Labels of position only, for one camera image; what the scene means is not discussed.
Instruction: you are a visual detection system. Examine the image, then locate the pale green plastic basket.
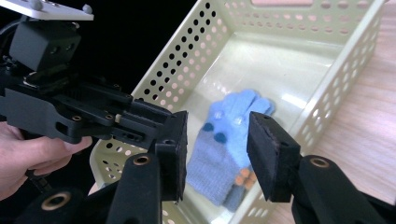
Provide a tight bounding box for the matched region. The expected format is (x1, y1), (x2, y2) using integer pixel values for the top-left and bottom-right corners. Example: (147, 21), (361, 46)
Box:
(89, 0), (387, 224)

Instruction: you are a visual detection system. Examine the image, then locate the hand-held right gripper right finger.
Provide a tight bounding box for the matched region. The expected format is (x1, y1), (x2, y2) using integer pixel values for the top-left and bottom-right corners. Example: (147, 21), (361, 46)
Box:
(247, 111), (388, 224)

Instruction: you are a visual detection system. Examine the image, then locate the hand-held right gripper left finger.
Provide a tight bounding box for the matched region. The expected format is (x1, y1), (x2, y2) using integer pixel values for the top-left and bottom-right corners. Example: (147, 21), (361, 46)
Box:
(106, 110), (190, 224)

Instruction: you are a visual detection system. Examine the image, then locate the blue knitted glove with dots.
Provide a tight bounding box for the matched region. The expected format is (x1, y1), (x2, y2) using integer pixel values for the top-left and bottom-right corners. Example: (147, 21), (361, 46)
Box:
(186, 89), (276, 207)

